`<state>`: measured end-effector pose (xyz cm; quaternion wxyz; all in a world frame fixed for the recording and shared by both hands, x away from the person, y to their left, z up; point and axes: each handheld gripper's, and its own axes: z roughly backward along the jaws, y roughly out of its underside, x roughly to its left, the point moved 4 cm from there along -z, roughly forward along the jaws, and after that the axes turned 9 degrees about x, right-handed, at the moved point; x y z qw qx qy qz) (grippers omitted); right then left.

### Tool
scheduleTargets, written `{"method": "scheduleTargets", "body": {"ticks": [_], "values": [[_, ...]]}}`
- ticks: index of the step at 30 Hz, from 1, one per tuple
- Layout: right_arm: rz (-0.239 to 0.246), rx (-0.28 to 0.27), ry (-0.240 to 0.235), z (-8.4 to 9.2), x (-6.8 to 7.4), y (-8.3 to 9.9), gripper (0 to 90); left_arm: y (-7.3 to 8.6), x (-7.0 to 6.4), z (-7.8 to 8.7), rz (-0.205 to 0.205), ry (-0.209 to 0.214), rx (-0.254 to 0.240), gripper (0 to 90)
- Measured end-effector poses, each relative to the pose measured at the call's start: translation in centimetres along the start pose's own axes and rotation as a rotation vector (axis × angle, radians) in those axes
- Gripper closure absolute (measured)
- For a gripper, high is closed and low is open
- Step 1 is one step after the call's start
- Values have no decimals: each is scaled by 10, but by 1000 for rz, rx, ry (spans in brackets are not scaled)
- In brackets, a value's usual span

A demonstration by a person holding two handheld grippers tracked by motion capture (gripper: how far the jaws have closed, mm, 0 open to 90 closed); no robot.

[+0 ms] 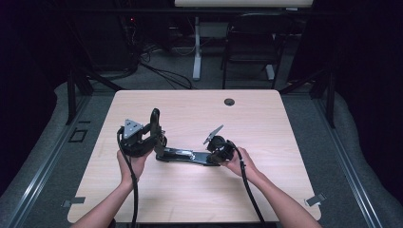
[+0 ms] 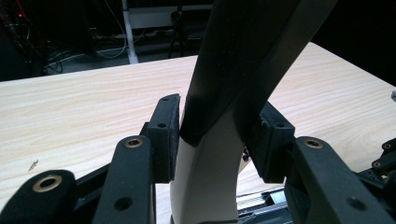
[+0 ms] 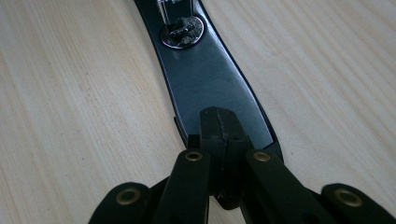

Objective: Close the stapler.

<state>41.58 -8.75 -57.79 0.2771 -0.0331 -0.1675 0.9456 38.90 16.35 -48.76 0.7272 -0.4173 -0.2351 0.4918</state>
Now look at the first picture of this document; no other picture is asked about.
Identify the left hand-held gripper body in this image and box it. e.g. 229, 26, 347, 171
116, 118, 154, 159

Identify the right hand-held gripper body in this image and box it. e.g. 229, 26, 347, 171
202, 124, 238, 164

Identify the person's left hand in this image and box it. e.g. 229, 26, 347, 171
116, 148, 150, 188

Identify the person's right hand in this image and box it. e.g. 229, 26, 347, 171
221, 146, 260, 182

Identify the grey table edge clip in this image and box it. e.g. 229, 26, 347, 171
62, 196, 86, 209
303, 192, 327, 207

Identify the black computer tower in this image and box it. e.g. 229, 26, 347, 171
91, 15, 140, 72

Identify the black folding chair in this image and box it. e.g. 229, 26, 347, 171
221, 12, 295, 90

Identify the dark curtain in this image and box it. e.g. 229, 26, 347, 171
0, 0, 66, 198
332, 0, 403, 203

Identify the white desk with legs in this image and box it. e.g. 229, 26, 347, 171
174, 0, 315, 82

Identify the right hand-held gripper black cable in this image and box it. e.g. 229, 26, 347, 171
226, 140, 267, 228

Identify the hand-held gripper black cable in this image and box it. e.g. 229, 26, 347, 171
116, 126, 140, 228
226, 140, 267, 228

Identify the left hand-held gripper black cable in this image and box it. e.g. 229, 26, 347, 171
116, 126, 140, 228

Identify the black floor cable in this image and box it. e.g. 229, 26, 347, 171
139, 61, 194, 90

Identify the black metal frame stand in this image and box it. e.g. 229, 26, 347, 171
278, 67, 336, 129
66, 67, 125, 125

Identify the aluminium floor rail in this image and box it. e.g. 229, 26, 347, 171
3, 94, 93, 228
312, 94, 383, 228

